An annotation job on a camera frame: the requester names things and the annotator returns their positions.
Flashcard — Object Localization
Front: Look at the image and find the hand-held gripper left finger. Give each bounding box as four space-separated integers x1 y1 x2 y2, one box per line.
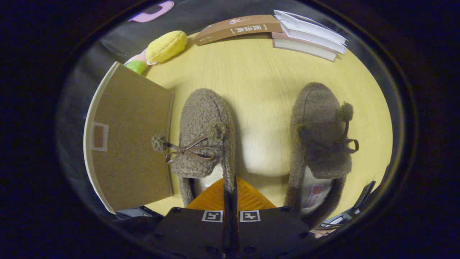
144 176 231 259

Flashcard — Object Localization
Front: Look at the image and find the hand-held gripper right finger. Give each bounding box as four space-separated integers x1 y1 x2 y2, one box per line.
230 176 318 259

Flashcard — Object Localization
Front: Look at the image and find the brown fuzzy shoe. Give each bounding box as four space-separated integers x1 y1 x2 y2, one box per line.
285 82 359 230
151 88 236 208

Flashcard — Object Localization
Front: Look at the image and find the brown cardboard storage box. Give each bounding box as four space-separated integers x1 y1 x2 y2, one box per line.
83 61 175 214

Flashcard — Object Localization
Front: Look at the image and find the green plush toy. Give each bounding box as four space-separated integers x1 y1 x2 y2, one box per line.
125 60 148 75

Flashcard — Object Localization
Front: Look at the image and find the pink cover book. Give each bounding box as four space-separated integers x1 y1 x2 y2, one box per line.
271 32 337 62

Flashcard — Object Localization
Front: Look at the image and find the yellow plush toy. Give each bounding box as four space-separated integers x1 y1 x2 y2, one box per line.
145 30 188 64

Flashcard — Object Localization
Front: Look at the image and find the plain white book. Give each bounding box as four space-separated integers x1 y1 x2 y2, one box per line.
280 23 346 55

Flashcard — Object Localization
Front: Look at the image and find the brown cover book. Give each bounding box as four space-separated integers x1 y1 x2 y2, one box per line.
193 14 284 46

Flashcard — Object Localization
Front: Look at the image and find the white portrait cover book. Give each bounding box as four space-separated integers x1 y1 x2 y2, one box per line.
273 9 348 44

